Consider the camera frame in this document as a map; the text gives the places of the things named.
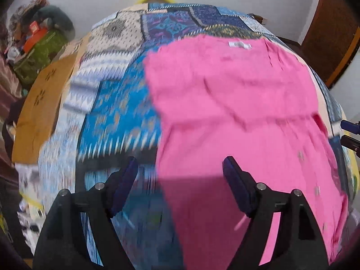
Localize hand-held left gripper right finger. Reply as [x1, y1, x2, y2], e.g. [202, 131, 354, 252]
[222, 156, 330, 270]

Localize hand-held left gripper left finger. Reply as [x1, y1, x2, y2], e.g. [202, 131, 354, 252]
[33, 156, 139, 270]

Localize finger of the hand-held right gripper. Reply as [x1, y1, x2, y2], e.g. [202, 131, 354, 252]
[340, 135, 360, 155]
[340, 120, 360, 134]

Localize pink shirt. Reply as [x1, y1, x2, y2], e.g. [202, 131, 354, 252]
[144, 36, 349, 270]

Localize blue patchwork printed blanket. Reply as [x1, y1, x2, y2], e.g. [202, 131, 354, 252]
[15, 3, 360, 270]

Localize brown wooden door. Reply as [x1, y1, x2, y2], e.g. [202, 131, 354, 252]
[299, 0, 360, 89]

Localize brown cardboard sheet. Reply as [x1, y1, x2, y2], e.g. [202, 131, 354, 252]
[12, 41, 93, 164]

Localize orange box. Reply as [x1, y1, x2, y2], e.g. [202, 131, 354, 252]
[23, 21, 48, 52]

